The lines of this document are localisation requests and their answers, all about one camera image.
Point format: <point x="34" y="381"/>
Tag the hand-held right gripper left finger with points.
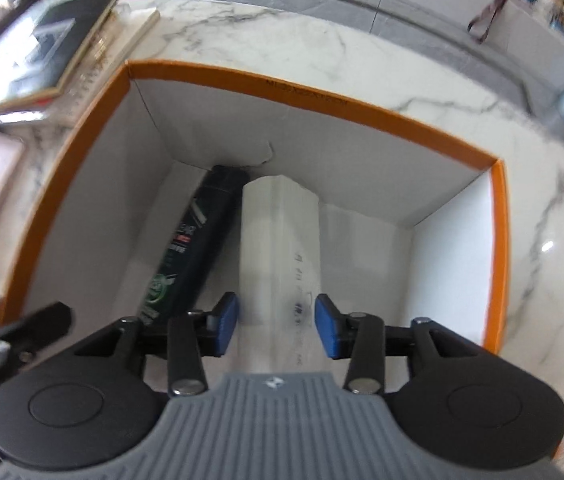
<point x="228" y="322"/>

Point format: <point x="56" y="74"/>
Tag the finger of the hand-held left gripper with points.
<point x="42" y="322"/>

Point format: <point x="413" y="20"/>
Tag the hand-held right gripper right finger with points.
<point x="327" y="327"/>

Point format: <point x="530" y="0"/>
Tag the black spray bottle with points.
<point x="192" y="250"/>

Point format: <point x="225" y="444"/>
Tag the long white box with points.
<point x="277" y="240"/>

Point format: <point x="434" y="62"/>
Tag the orange-rimmed white cardboard box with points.
<point x="342" y="160"/>

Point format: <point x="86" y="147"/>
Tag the black hardcover book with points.
<point x="57" y="45"/>

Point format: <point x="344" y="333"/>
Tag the dark brown figure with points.
<point x="489" y="7"/>

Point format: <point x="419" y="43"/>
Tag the white reception counter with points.
<point x="537" y="30"/>

